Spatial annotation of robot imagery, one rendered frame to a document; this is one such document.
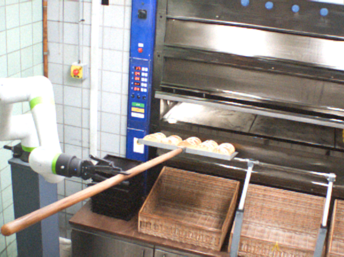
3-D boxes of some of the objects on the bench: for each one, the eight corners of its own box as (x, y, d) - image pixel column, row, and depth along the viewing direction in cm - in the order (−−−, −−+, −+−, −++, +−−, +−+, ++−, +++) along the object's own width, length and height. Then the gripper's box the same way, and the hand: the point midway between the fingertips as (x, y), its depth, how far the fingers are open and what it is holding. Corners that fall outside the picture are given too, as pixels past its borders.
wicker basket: (239, 216, 351) (244, 181, 341) (319, 232, 337) (327, 197, 326) (226, 254, 307) (231, 215, 297) (316, 273, 293) (325, 234, 283)
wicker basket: (160, 199, 367) (163, 164, 357) (236, 215, 352) (241, 180, 342) (136, 232, 324) (137, 195, 314) (221, 252, 309) (225, 214, 298)
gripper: (79, 146, 202) (135, 157, 196) (75, 184, 204) (129, 197, 198) (71, 148, 195) (128, 159, 189) (66, 187, 196) (122, 201, 190)
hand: (120, 176), depth 194 cm, fingers closed on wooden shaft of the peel, 3 cm apart
